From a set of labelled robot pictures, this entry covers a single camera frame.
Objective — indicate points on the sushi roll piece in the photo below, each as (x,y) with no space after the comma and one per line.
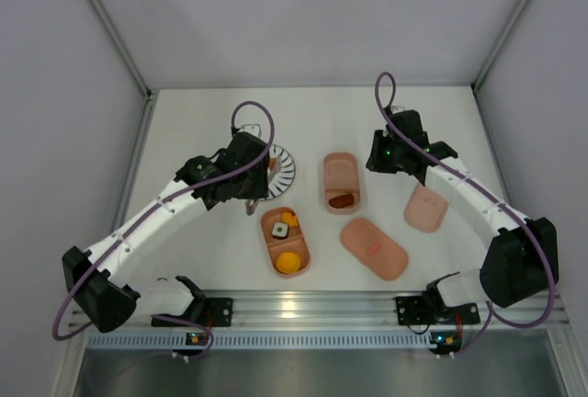
(280,230)

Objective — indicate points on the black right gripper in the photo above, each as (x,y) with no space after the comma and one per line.
(379,153)

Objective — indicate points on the orange round dumpling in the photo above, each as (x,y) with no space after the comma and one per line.
(288,263)

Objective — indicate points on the light pink inner lid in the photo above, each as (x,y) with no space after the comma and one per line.
(425,210)

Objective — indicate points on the pink divided lunch box tray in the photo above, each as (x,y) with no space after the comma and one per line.
(340,176)

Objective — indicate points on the blue striped white plate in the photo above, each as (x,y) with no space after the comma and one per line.
(282,171)

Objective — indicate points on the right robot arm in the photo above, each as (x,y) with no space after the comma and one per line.
(521,257)

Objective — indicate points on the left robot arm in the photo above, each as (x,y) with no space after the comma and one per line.
(98,278)

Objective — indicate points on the metal serving tongs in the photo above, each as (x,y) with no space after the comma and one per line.
(251,206)

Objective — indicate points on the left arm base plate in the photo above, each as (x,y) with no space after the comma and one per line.
(209,312)

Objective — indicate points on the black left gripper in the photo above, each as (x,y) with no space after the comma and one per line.
(256,186)

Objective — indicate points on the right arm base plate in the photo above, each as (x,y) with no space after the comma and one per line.
(418,310)

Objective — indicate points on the left aluminium frame post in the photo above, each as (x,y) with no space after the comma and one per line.
(108,25)

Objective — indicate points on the aluminium mounting rail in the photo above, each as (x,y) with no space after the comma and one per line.
(338,310)

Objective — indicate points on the pink lunch box lid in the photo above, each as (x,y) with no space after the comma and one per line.
(374,249)

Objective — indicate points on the orange fish shaped food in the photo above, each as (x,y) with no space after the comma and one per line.
(290,219)

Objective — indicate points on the brown meat slice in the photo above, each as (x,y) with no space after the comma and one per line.
(342,201)

